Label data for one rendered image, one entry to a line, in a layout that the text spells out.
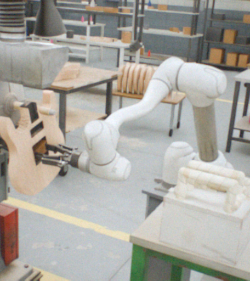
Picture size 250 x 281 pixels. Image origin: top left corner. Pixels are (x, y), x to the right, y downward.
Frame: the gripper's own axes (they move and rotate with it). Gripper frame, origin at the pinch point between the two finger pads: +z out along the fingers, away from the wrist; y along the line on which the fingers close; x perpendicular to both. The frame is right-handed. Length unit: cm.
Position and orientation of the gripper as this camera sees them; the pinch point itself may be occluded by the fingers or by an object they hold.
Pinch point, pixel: (41, 150)
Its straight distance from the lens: 196.9
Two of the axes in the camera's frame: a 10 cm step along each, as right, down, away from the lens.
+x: -0.5, -8.6, -5.0
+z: -9.0, -1.9, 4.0
